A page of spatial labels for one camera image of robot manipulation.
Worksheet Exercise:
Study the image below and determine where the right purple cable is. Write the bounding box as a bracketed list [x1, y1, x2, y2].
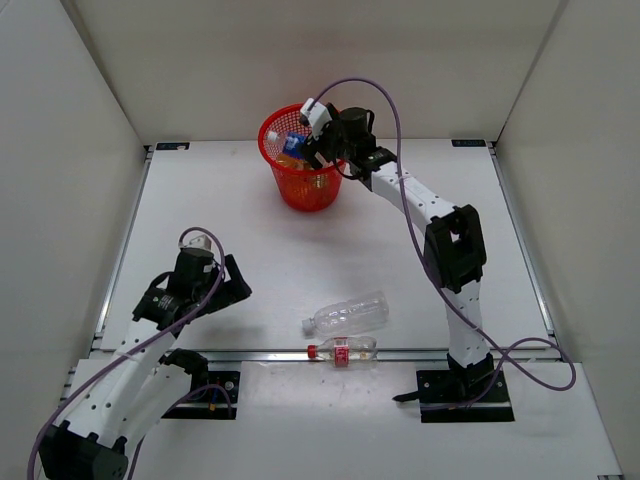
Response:
[308, 78, 576, 406]

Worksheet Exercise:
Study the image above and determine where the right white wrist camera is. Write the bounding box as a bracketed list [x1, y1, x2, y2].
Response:
[299, 98, 332, 140]

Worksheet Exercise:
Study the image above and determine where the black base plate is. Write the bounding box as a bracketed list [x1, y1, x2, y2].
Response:
[163, 364, 241, 421]
[393, 370, 515, 423]

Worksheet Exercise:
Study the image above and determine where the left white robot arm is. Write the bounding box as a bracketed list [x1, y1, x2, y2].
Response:
[38, 247, 252, 479]

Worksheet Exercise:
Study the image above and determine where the clear plastic bottle white cap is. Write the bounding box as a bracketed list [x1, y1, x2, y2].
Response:
[301, 291, 389, 337]

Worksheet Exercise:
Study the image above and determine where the clear bottle red label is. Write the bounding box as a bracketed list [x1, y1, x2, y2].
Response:
[307, 336, 378, 368]

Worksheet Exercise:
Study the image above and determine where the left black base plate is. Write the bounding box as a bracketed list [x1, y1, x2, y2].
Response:
[163, 364, 241, 421]

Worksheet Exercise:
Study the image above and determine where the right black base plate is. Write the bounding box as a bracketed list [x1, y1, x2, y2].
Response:
[393, 370, 515, 423]

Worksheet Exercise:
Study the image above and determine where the aluminium table rail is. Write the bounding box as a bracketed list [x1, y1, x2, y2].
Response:
[92, 348, 566, 365]

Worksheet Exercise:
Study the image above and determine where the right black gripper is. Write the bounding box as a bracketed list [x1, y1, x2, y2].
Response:
[299, 112, 357, 171]

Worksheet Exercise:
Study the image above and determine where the orange juice bottle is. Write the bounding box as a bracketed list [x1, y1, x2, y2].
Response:
[276, 153, 311, 171]

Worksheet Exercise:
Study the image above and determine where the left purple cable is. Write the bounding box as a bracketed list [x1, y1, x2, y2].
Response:
[25, 227, 236, 480]

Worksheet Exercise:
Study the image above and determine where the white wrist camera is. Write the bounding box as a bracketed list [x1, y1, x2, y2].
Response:
[299, 98, 332, 140]
[178, 234, 212, 251]

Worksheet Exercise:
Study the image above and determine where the purple cable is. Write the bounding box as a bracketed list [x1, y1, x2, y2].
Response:
[25, 227, 236, 480]
[308, 78, 576, 406]

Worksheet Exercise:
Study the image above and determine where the blue label clear bottle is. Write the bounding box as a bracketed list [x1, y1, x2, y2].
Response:
[266, 130, 306, 159]

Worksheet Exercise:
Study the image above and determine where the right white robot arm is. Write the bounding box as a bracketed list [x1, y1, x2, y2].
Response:
[299, 99, 494, 409]

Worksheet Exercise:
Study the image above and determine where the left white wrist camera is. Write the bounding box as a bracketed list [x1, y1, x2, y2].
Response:
[178, 234, 212, 251]

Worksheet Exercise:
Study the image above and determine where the red mesh plastic bin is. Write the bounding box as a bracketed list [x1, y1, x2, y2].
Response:
[258, 104, 344, 212]

